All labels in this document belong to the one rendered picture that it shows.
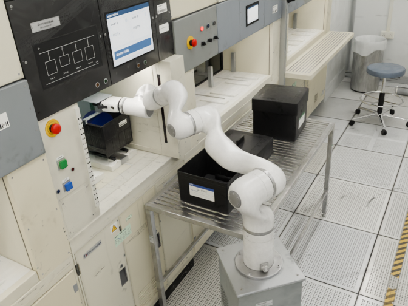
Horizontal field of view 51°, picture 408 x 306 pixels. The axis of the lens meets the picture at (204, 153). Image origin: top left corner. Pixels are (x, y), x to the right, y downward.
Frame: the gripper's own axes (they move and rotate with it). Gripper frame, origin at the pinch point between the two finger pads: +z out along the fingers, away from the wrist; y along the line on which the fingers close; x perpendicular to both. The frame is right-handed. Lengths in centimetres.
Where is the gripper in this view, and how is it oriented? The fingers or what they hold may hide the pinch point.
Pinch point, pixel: (98, 101)
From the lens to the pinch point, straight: 227.7
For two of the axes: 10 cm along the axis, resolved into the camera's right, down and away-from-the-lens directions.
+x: -0.5, -8.8, -4.8
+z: -8.9, -1.9, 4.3
